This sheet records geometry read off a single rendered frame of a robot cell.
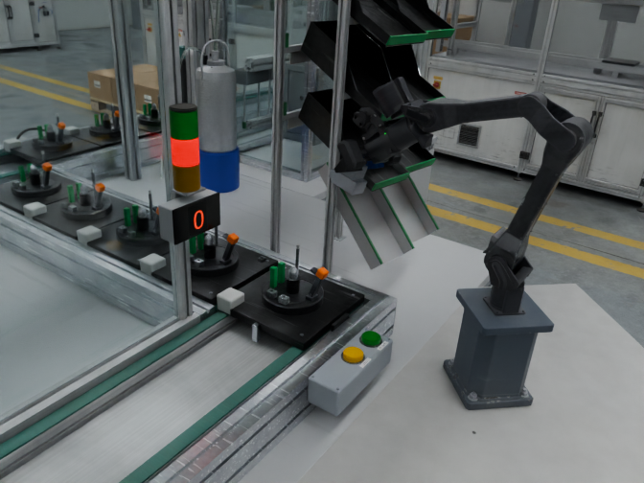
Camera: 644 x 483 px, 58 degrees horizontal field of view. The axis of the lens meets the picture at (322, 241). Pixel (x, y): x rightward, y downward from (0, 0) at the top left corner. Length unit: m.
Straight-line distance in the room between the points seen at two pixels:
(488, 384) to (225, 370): 0.53
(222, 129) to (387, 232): 0.84
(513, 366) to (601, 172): 4.02
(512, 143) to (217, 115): 3.59
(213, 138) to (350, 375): 1.22
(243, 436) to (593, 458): 0.65
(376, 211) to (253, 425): 0.70
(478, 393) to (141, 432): 0.66
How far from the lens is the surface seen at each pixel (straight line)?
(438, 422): 1.23
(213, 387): 1.17
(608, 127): 5.09
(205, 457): 0.99
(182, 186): 1.12
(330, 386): 1.11
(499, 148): 5.35
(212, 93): 2.09
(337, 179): 1.28
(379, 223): 1.51
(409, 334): 1.44
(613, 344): 1.61
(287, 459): 1.12
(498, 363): 1.23
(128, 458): 1.07
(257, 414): 1.05
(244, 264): 1.47
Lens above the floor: 1.68
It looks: 26 degrees down
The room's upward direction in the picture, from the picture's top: 4 degrees clockwise
